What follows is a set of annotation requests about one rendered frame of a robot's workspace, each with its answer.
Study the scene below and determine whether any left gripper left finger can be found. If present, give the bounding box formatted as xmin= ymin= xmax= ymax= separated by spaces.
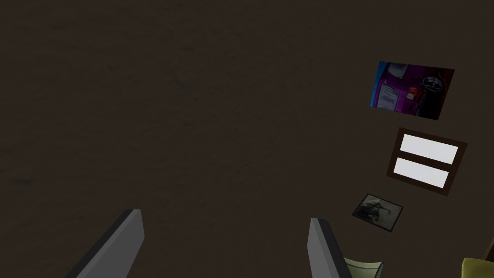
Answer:
xmin=64 ymin=208 xmax=145 ymax=278

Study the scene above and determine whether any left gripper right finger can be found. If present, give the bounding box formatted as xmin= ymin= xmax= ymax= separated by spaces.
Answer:
xmin=307 ymin=218 xmax=354 ymax=278

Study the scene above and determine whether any pale green cushion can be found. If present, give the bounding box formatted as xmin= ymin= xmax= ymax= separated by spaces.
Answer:
xmin=343 ymin=257 xmax=385 ymax=278

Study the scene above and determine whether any grey black framed picture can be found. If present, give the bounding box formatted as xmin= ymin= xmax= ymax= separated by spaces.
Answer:
xmin=351 ymin=193 xmax=404 ymax=234

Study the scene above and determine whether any dark framed window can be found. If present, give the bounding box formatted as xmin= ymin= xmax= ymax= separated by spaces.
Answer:
xmin=385 ymin=127 xmax=469 ymax=197

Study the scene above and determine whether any olive green armchair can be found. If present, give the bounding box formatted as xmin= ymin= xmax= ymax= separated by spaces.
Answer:
xmin=461 ymin=257 xmax=494 ymax=278

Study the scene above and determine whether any purple wall picture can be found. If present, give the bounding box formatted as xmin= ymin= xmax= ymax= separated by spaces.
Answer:
xmin=370 ymin=61 xmax=456 ymax=121

